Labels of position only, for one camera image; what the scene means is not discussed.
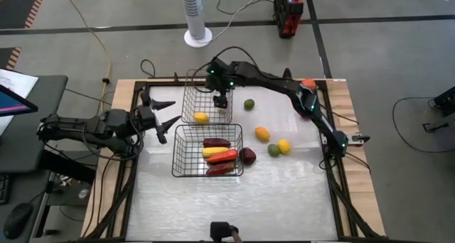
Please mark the orange fruit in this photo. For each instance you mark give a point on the orange fruit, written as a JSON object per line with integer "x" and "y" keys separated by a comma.
{"x": 308, "y": 84}

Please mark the red-orange pepper green stem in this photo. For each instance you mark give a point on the red-orange pepper green stem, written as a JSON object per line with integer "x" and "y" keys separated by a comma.
{"x": 224, "y": 156}

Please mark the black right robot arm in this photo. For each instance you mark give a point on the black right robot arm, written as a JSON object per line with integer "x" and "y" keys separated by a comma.
{"x": 270, "y": 80}

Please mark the black keyboard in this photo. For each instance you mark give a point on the black keyboard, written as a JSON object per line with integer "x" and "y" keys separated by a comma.
{"x": 3, "y": 189}

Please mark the yellow corn cob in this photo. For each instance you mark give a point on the yellow corn cob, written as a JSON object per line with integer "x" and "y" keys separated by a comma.
{"x": 213, "y": 152}

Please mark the black computer mouse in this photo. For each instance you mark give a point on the black computer mouse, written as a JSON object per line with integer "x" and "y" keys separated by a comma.
{"x": 17, "y": 221}

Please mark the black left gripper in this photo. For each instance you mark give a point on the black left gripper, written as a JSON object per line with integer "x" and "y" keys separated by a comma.
{"x": 145, "y": 117}

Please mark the green lime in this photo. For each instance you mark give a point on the green lime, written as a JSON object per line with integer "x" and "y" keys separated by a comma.
{"x": 249, "y": 104}
{"x": 273, "y": 150}

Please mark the dark red chili pepper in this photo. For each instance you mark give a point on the dark red chili pepper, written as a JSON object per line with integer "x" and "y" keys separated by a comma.
{"x": 220, "y": 169}

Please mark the black device box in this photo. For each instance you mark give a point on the black device box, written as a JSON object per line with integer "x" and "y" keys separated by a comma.
{"x": 446, "y": 101}

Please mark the black table frame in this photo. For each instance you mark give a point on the black table frame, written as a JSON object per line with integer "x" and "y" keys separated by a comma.
{"x": 332, "y": 186}

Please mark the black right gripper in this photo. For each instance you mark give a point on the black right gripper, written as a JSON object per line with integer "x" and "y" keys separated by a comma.
{"x": 219, "y": 76}

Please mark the red and black toolbox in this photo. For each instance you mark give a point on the red and black toolbox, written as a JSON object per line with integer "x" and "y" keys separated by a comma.
{"x": 288, "y": 12}

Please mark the orange-yellow mango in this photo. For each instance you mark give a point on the orange-yellow mango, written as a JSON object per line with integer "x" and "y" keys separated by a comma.
{"x": 262, "y": 134}

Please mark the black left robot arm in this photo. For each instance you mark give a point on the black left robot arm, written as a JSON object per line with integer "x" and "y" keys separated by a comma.
{"x": 71, "y": 127}

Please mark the black mat orange stripes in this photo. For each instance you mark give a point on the black mat orange stripes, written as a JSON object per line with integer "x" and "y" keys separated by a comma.
{"x": 7, "y": 56}
{"x": 17, "y": 5}

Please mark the white tower fan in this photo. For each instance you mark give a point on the white tower fan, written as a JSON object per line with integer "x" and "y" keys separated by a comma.
{"x": 195, "y": 12}

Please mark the red apples at edge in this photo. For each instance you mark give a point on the red apples at edge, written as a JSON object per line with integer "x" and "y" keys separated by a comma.
{"x": 305, "y": 116}

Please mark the computer monitor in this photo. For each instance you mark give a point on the computer monitor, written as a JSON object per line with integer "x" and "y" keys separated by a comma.
{"x": 14, "y": 102}

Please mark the person's hand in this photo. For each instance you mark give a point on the person's hand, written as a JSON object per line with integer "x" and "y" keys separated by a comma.
{"x": 236, "y": 238}

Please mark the black desk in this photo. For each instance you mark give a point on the black desk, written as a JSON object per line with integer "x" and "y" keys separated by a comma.
{"x": 46, "y": 104}

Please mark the small yellow lemon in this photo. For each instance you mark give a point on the small yellow lemon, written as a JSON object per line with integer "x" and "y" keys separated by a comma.
{"x": 201, "y": 117}

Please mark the dark maroon pepper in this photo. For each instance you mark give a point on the dark maroon pepper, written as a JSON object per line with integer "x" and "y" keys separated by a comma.
{"x": 216, "y": 142}

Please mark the white paper sheet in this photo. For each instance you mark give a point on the white paper sheet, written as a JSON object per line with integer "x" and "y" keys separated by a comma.
{"x": 17, "y": 81}

